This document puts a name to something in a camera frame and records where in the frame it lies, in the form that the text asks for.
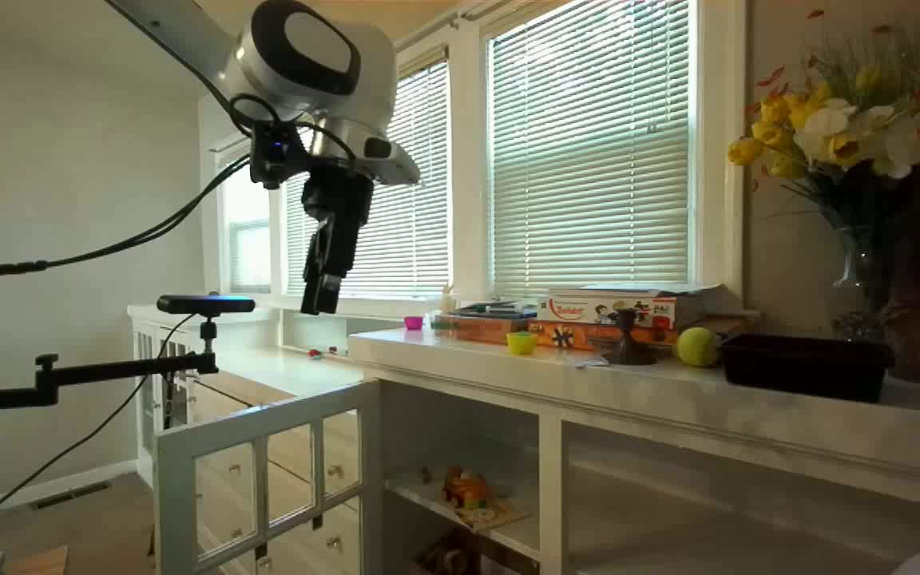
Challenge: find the brown toy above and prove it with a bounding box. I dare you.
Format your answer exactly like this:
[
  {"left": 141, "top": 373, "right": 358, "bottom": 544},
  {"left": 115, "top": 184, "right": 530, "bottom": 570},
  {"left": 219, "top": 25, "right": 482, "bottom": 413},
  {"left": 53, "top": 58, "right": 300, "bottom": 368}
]
[{"left": 416, "top": 531, "right": 485, "bottom": 575}]

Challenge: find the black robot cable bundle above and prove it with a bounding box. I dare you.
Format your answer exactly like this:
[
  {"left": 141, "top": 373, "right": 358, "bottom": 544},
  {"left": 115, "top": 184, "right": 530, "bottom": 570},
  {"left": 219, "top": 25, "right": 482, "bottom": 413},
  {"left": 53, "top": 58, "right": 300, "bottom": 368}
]
[{"left": 0, "top": 92, "right": 361, "bottom": 282}]

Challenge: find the orange board game box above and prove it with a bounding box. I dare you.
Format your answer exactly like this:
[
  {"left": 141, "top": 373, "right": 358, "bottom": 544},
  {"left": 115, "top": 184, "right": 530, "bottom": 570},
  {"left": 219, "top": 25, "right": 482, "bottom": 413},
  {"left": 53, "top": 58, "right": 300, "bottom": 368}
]
[{"left": 530, "top": 318, "right": 688, "bottom": 357}]

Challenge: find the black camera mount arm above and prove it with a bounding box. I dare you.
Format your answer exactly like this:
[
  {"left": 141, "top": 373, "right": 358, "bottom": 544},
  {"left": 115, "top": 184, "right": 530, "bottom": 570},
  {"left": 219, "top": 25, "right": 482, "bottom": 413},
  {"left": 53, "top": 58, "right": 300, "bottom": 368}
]
[{"left": 0, "top": 313, "right": 222, "bottom": 416}]

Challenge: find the white board game box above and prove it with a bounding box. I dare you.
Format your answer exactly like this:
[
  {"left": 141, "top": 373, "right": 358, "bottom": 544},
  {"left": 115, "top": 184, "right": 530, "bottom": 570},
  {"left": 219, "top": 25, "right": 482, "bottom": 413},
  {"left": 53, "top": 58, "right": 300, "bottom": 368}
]
[{"left": 533, "top": 284, "right": 744, "bottom": 332}]

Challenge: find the yellow and white flower bouquet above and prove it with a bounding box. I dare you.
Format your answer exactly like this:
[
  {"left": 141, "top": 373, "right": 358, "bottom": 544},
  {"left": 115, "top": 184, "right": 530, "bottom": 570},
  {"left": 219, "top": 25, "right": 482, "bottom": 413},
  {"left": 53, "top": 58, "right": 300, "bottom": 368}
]
[{"left": 724, "top": 9, "right": 920, "bottom": 218}]

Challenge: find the yellow-green tennis ball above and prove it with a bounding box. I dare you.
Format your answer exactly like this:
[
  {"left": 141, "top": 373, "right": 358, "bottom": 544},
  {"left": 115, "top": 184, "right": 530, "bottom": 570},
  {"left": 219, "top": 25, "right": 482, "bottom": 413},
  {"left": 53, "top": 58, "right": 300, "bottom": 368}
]
[{"left": 673, "top": 323, "right": 723, "bottom": 370}]

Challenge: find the white paned cabinet door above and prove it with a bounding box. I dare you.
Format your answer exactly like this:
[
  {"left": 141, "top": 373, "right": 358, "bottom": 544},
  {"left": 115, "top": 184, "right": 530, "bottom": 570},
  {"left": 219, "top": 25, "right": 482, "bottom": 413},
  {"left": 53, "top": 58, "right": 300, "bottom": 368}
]
[{"left": 153, "top": 380, "right": 382, "bottom": 575}]

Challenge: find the thin black camera cable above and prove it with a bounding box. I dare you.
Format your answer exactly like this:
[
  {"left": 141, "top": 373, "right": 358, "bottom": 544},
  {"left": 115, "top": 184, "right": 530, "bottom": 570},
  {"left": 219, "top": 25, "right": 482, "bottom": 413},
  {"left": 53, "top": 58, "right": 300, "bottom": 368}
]
[{"left": 0, "top": 313, "right": 197, "bottom": 544}]

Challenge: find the dark flat box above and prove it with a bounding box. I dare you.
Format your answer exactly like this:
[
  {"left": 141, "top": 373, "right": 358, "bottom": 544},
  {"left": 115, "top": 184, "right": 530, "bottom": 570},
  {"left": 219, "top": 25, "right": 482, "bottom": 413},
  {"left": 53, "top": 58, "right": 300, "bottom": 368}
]
[{"left": 452, "top": 301, "right": 539, "bottom": 323}]

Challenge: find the glass flower vase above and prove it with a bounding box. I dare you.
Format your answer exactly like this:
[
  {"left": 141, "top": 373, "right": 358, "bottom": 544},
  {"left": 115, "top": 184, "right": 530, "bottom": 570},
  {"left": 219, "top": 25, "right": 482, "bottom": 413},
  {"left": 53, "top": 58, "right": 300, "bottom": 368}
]
[{"left": 823, "top": 200, "right": 909, "bottom": 346}]

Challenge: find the narrow white window blind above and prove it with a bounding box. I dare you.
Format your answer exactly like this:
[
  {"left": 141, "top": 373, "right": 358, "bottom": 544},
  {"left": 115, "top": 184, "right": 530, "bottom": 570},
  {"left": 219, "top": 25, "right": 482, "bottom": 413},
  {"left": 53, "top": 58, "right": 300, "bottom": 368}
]
[{"left": 280, "top": 58, "right": 452, "bottom": 301}]

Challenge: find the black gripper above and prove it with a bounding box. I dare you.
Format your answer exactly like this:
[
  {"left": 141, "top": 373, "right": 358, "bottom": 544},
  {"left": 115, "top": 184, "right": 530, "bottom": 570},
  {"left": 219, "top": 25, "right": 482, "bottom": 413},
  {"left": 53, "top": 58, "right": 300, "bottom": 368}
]
[{"left": 297, "top": 168, "right": 377, "bottom": 316}]

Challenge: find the orange toy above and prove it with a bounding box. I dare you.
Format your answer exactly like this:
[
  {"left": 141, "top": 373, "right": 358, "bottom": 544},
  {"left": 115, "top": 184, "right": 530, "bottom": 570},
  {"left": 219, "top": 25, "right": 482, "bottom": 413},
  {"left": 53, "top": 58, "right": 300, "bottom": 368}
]
[{"left": 438, "top": 464, "right": 494, "bottom": 515}]

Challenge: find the small window pane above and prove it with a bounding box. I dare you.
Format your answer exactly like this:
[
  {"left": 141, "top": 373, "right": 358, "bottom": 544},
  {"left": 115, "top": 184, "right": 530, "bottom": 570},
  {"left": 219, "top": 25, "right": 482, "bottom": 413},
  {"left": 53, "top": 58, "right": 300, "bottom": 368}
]
[{"left": 217, "top": 168, "right": 279, "bottom": 296}]

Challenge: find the black stereo camera bar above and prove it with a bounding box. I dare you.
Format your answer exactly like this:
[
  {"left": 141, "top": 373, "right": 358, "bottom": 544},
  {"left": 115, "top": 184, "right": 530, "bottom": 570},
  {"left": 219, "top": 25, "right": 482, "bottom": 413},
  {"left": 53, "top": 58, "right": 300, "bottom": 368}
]
[{"left": 153, "top": 289, "right": 260, "bottom": 318}]

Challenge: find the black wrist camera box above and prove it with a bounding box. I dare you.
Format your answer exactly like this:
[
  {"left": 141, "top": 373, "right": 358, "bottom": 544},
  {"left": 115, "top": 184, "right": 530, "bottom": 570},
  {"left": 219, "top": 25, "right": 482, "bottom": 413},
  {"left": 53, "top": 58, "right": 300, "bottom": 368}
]
[{"left": 250, "top": 119, "right": 318, "bottom": 191}]

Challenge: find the white counter cabinet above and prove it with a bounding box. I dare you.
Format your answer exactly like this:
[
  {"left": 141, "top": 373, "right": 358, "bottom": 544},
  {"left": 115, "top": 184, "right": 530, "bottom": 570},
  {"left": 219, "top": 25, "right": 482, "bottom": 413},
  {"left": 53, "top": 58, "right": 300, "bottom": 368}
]
[{"left": 346, "top": 324, "right": 920, "bottom": 575}]

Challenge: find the white dresser with drawers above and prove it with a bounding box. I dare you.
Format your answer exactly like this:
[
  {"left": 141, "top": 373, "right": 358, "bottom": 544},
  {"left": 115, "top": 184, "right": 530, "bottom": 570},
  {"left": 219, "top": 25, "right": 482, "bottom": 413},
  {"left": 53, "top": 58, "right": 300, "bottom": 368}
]
[{"left": 123, "top": 302, "right": 377, "bottom": 575}]

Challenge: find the wide white window blind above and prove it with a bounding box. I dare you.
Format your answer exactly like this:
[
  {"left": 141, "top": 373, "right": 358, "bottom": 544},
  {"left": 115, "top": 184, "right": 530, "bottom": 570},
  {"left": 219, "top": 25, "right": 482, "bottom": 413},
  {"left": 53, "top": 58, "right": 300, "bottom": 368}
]
[{"left": 485, "top": 0, "right": 695, "bottom": 296}]

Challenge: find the black plastic tray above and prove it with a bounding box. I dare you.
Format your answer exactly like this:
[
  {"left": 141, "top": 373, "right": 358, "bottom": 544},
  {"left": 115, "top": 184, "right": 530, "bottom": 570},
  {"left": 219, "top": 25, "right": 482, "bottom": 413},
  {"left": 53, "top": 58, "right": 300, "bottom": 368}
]
[{"left": 719, "top": 332, "right": 898, "bottom": 404}]

